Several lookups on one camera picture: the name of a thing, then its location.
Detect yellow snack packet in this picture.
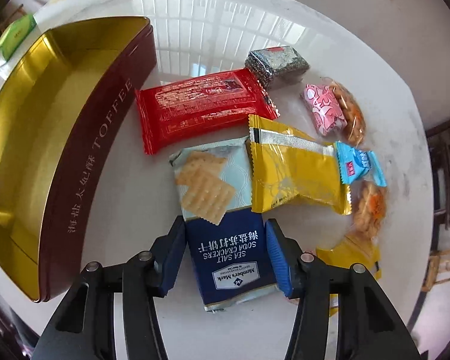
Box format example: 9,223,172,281
315,234,383,318
249,115,352,215

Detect clear bag fried snacks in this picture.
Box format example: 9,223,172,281
353,181,387,241

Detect blue soda cracker packet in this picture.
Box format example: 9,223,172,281
170,136,275,312

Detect red snack packet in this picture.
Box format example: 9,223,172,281
136,68,280,155

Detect grey black snack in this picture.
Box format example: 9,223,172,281
244,46,311,89

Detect clear bag orange snacks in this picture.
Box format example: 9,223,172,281
329,80,366,147

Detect small wooden chair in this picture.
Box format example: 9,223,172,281
421,249,450,293

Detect light blue candy wrapper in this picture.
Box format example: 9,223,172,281
333,141,387,188

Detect dark wooden side table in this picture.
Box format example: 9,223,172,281
426,119,450,230

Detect maroon gold toffee tin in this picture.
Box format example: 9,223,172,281
0,16,157,302

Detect pink wrapped candy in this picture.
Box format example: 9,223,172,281
302,84,347,137

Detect green tissue pack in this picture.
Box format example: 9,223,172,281
0,14,36,68

